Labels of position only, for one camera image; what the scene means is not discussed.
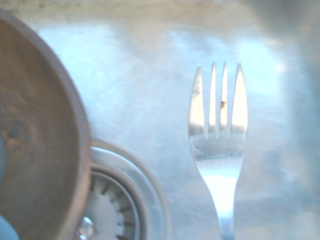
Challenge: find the silver metal fork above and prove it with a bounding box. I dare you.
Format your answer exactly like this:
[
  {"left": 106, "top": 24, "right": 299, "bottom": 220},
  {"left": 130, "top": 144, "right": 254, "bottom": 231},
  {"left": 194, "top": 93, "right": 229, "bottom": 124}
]
[{"left": 187, "top": 61, "right": 249, "bottom": 240}]

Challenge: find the brown wooden bowl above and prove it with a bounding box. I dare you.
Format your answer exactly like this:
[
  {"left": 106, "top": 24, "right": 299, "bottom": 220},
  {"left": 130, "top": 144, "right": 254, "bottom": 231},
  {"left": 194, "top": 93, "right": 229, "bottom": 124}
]
[{"left": 0, "top": 6, "right": 93, "bottom": 240}]

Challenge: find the sink drain strainer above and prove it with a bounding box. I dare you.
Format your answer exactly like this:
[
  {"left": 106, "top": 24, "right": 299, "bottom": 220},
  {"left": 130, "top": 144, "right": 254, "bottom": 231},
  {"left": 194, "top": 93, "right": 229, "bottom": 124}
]
[{"left": 73, "top": 139, "right": 173, "bottom": 240}]

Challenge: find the stainless steel double sink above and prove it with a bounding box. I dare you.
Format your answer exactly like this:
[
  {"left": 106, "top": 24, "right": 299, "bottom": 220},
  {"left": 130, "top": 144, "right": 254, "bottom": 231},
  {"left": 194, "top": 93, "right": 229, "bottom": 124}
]
[{"left": 0, "top": 0, "right": 320, "bottom": 240}]

